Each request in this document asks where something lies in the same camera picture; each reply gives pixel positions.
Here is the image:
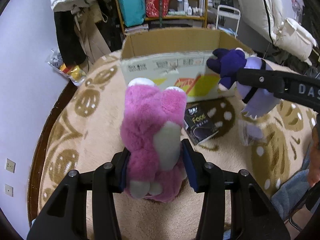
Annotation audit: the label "stack of books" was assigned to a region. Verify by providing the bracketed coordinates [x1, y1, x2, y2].
[124, 24, 149, 35]

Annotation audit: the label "black face tissue pack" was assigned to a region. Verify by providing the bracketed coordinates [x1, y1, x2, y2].
[184, 98, 235, 145]

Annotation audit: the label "wall socket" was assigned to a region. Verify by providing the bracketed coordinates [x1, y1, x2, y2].
[5, 159, 16, 173]
[4, 184, 14, 197]

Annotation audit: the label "white rolling cart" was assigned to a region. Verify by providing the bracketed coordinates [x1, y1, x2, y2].
[208, 4, 241, 38]

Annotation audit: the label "wall socket lower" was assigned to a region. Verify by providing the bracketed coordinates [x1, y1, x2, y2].
[4, 184, 14, 197]

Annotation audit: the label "purple plush toy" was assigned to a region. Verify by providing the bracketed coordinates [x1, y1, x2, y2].
[206, 47, 282, 147]

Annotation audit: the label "wooden shelf unit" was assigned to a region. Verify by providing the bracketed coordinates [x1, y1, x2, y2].
[115, 0, 208, 36]

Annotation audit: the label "beige floral carpet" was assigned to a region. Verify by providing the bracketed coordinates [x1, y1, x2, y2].
[38, 51, 316, 239]

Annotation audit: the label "red patterned bag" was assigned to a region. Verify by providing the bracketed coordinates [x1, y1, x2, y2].
[145, 0, 170, 18]

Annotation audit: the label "teal bag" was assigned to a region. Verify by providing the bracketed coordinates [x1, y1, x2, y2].
[118, 0, 146, 27]

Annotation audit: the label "cardboard box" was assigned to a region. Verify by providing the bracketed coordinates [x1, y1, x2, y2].
[120, 27, 254, 102]

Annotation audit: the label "pink bunny plush toy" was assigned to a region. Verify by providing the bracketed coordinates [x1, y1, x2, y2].
[120, 77, 187, 203]

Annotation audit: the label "green pole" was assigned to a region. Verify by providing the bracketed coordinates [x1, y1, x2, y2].
[159, 0, 163, 29]

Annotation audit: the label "cream recliner chair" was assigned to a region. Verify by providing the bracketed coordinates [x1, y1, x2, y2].
[238, 0, 317, 62]

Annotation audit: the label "beige hanging trousers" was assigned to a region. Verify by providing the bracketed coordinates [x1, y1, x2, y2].
[74, 8, 111, 64]

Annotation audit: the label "wall socket upper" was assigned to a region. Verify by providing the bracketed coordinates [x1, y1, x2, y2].
[5, 159, 16, 173]

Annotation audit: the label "plastic bag of toys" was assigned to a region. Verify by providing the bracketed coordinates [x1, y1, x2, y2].
[46, 49, 86, 87]

